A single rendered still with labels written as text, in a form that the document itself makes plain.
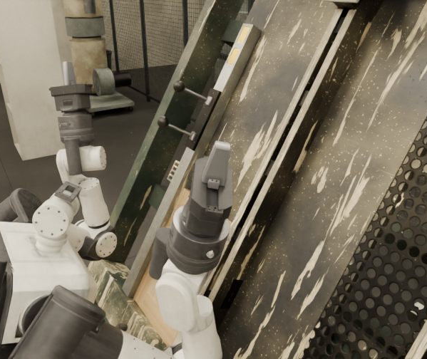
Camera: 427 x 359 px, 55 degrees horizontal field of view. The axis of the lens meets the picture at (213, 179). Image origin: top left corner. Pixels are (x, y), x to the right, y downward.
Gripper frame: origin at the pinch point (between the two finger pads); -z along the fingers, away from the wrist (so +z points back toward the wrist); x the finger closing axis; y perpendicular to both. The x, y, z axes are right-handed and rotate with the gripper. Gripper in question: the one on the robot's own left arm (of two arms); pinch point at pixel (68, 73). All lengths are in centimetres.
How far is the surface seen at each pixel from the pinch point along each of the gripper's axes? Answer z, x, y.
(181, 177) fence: 33.0, 16.9, -25.0
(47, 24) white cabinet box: -83, -254, -255
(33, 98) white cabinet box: -9, -283, -249
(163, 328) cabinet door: 75, 17, -6
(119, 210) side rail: 47, -14, -31
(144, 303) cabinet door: 72, 6, -13
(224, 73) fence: 1.8, 30.4, -34.6
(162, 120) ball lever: 14.7, 14.0, -22.1
